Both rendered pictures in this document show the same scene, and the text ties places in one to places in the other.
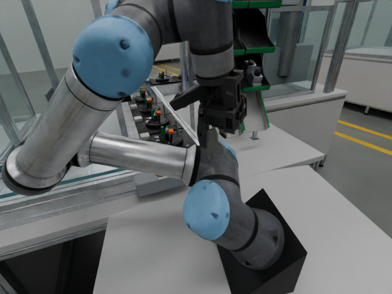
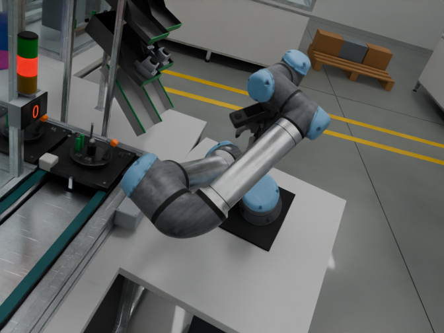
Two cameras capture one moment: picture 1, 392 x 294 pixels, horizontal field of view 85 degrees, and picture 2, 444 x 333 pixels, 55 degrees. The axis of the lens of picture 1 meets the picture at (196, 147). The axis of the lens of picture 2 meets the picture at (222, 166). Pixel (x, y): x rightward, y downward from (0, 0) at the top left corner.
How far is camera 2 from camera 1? 1.13 m
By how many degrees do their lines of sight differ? 56
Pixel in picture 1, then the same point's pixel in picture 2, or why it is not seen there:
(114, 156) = (200, 181)
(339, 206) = not seen: hidden behind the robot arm
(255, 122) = (156, 103)
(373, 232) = (279, 174)
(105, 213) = (111, 267)
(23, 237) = not seen: outside the picture
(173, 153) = (221, 162)
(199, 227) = (271, 202)
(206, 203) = (268, 186)
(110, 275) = (192, 294)
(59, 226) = (86, 308)
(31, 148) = (249, 184)
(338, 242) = not seen: hidden behind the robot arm
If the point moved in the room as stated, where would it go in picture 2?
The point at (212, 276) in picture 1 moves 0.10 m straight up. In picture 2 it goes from (244, 248) to (252, 226)
